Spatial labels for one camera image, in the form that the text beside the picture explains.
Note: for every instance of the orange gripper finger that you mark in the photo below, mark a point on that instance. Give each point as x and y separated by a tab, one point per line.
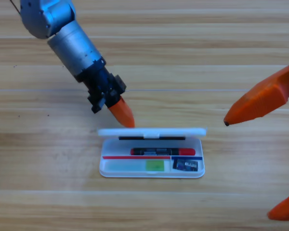
287	209

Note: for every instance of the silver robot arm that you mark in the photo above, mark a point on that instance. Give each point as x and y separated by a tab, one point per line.
69	45

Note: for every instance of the black eraser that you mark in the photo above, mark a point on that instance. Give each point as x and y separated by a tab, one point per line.
185	165

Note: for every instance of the white Unitree pencil case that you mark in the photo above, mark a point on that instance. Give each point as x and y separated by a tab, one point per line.
125	132

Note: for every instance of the red and black marker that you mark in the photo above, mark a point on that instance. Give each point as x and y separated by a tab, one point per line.
186	151

